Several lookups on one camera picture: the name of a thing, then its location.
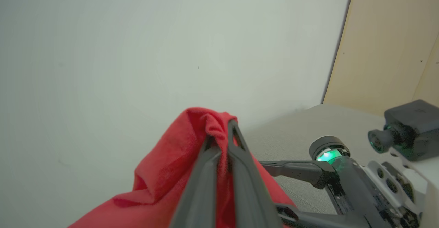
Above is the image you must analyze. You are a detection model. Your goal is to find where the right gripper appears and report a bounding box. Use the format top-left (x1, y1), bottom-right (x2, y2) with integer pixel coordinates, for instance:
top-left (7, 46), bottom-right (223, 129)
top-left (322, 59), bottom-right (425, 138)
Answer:
top-left (259, 136), bottom-right (429, 228)

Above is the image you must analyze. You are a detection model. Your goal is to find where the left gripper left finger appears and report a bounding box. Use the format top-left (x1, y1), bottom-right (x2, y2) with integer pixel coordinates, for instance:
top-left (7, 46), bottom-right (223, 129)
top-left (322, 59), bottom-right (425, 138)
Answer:
top-left (170, 135), bottom-right (222, 228)

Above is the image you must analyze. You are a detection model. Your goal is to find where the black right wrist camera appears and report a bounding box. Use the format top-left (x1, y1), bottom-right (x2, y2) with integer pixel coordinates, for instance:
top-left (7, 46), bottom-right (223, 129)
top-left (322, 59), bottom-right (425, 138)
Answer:
top-left (368, 99), bottom-right (439, 162)

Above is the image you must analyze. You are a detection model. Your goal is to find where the light wooden panel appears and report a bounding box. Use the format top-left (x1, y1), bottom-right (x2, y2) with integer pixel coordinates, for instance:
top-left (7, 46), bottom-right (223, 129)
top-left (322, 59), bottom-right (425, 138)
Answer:
top-left (322, 0), bottom-right (439, 116)

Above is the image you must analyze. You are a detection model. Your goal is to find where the red garment with white trim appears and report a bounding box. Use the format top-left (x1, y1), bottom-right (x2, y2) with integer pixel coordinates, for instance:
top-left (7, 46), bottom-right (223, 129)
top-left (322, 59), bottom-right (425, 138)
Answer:
top-left (69, 107), bottom-right (297, 228)

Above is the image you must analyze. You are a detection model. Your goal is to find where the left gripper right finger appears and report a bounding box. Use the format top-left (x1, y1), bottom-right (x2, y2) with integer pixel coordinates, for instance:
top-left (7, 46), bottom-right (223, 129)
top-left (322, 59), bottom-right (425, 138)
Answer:
top-left (227, 119), bottom-right (284, 228)

